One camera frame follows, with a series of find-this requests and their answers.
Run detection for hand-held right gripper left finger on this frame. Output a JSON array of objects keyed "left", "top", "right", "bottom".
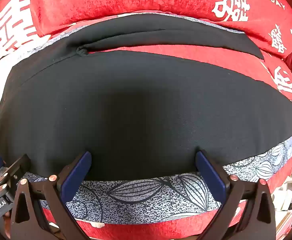
[{"left": 10, "top": 151, "right": 93, "bottom": 240}]

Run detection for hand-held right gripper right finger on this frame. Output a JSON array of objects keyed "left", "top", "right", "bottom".
[{"left": 195, "top": 149, "right": 278, "bottom": 240}]

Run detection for black pants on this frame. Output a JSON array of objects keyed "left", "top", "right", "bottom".
[{"left": 0, "top": 14, "right": 292, "bottom": 182}]

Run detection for blue white leaf-patterned cloth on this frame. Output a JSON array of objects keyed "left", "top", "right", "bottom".
[{"left": 21, "top": 11, "right": 292, "bottom": 224}]

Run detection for red printed blanket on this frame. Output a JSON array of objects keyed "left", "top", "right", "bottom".
[{"left": 0, "top": 27, "right": 292, "bottom": 240}]

